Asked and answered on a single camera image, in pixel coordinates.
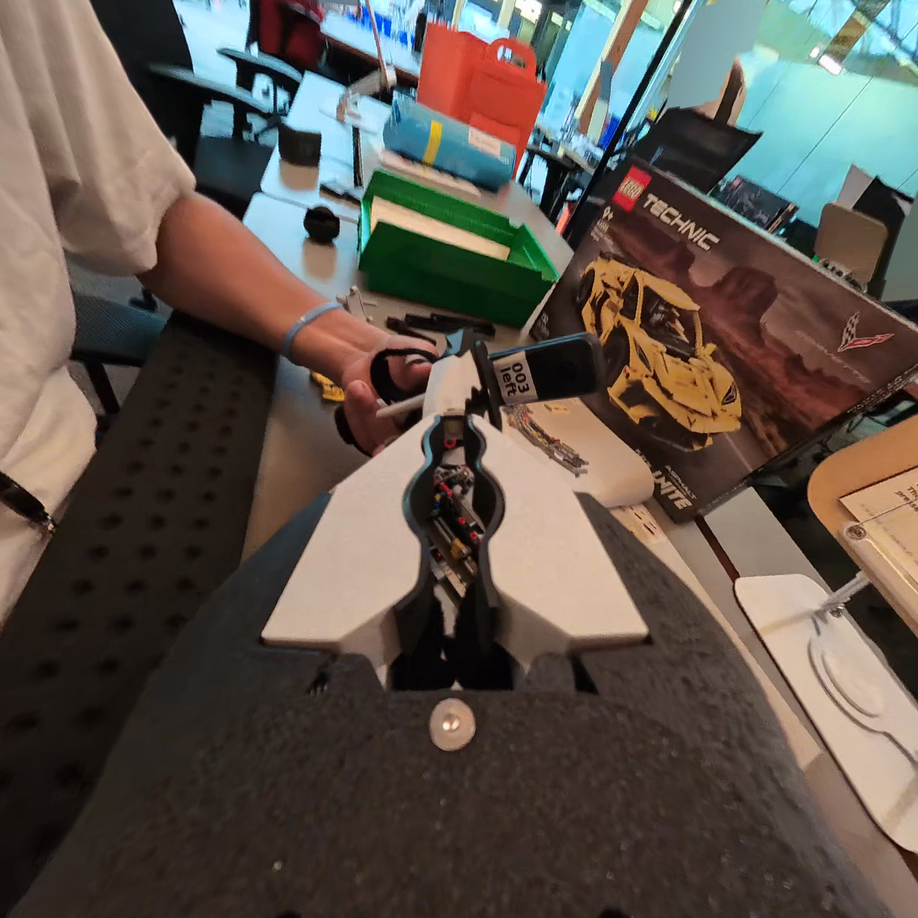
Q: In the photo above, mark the blue plastic roll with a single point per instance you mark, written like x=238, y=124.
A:
x=452, y=147

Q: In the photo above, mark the person's left hand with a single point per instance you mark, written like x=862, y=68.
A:
x=358, y=409

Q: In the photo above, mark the black monitor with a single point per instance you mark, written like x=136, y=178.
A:
x=703, y=147

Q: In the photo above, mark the green plastic bin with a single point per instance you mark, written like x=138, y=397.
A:
x=459, y=287

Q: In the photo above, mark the dark lego set box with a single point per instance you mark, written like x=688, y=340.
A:
x=753, y=344

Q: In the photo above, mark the pile of yellow lego pieces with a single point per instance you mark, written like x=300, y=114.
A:
x=328, y=387

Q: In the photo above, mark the lego instruction booklet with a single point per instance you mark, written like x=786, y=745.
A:
x=609, y=459

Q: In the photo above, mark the black office chair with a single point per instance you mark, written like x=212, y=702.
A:
x=215, y=93

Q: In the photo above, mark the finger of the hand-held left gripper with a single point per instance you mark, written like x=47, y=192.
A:
x=448, y=387

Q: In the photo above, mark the black cylinder cup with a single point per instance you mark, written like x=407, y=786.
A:
x=300, y=143

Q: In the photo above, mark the dark swivel chair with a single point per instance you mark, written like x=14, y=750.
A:
x=115, y=337

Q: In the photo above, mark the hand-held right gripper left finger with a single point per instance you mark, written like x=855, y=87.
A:
x=344, y=566

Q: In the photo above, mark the red felt bag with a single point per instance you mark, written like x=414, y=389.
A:
x=473, y=79

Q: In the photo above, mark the light grey lego connector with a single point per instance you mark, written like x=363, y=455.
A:
x=356, y=301

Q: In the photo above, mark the black round knob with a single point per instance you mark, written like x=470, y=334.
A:
x=321, y=224

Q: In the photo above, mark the person's left forearm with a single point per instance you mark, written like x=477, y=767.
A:
x=237, y=287

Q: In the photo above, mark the printed instruction sheet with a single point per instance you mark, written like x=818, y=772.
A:
x=889, y=523

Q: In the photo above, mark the cluster of black lego pieces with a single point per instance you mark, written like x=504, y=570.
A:
x=444, y=324

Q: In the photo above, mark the grey lego chassis assembly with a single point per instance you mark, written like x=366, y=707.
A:
x=455, y=523

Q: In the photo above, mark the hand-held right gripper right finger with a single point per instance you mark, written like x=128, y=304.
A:
x=566, y=566

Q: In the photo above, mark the white paper stack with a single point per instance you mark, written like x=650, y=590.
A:
x=437, y=229

